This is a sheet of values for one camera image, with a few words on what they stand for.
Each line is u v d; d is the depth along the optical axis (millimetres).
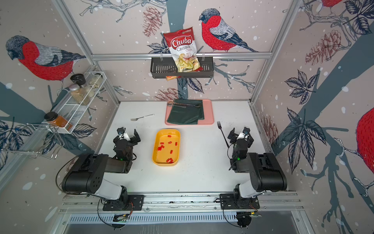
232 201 728
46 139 666
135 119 1095
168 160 880
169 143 954
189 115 1109
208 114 1111
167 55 922
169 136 983
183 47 832
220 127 1041
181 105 1180
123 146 729
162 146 944
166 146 951
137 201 732
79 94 717
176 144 951
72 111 744
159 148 934
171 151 922
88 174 457
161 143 957
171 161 878
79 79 730
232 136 815
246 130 760
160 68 947
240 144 689
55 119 600
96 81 850
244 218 698
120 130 761
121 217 710
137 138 860
